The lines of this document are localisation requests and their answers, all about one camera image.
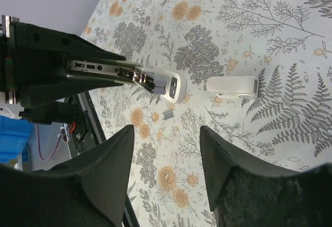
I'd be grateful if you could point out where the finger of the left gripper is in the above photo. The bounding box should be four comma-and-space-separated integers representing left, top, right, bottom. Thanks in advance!
10, 22, 127, 68
20, 78, 122, 107

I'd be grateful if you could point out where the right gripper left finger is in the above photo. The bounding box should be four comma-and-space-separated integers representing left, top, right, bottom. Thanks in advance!
1, 125, 134, 226

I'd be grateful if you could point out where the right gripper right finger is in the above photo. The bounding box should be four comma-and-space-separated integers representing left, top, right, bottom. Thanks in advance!
200, 126, 331, 226

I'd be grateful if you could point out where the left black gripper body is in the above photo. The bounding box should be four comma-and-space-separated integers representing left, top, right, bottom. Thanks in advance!
1, 16, 29, 104

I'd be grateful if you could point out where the small white stapler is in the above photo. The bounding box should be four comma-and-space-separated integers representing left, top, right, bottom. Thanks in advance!
205, 76, 259, 100

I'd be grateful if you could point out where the small removed staple piece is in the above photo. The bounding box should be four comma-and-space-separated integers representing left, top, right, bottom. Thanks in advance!
162, 109, 174, 121

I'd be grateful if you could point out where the olive green stapler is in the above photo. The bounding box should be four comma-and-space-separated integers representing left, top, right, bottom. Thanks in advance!
67, 60, 187, 104

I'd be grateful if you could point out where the floral table mat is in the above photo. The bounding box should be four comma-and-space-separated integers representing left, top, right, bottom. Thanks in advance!
82, 0, 331, 226

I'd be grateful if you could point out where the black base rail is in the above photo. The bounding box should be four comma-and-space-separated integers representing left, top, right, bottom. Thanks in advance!
65, 92, 139, 226

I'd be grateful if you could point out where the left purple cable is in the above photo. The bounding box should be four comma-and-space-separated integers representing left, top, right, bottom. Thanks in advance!
35, 123, 68, 161

